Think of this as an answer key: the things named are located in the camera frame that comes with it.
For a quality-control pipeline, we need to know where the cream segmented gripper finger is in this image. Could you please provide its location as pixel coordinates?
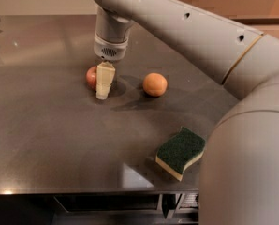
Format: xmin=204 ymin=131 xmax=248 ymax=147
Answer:
xmin=96 ymin=62 xmax=115 ymax=100

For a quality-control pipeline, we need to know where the red apple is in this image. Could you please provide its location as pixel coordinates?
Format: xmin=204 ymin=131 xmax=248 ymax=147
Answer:
xmin=86 ymin=66 xmax=97 ymax=90

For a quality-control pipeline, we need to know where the orange fruit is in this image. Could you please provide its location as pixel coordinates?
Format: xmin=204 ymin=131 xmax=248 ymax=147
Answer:
xmin=142 ymin=73 xmax=168 ymax=97

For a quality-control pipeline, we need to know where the green and yellow sponge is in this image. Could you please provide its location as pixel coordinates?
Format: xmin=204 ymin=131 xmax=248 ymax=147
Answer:
xmin=155 ymin=127 xmax=206 ymax=181

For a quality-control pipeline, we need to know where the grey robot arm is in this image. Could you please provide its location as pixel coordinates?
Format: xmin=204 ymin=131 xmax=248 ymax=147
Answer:
xmin=94 ymin=0 xmax=279 ymax=225

